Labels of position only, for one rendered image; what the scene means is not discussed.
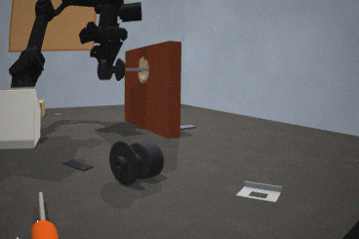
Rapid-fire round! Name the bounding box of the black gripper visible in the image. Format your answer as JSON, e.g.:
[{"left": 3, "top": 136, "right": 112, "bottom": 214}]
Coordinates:
[{"left": 90, "top": 19, "right": 128, "bottom": 69}]

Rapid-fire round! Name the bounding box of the orange-handled screwdriver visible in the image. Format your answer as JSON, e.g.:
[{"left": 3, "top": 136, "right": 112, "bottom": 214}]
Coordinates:
[{"left": 31, "top": 192, "right": 59, "bottom": 239}]

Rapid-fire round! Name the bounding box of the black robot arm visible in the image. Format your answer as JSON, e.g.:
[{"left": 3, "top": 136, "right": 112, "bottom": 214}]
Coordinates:
[{"left": 9, "top": 0, "right": 142, "bottom": 88}]

